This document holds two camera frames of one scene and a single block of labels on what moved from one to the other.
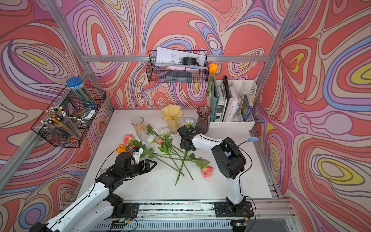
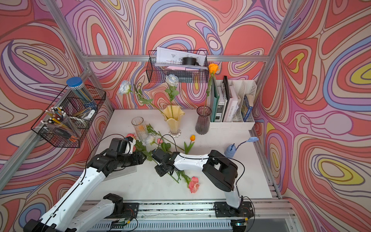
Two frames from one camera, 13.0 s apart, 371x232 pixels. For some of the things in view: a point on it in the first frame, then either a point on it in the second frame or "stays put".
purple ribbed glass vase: (202, 124) stays put
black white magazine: (221, 105) stays put
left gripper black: (146, 165) → (137, 158)
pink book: (230, 108) stays put
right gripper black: (182, 145) → (161, 173)
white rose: (190, 122) → (125, 89)
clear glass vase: (140, 128) stays put
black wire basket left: (63, 124) stays put
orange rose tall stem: (213, 68) stays put
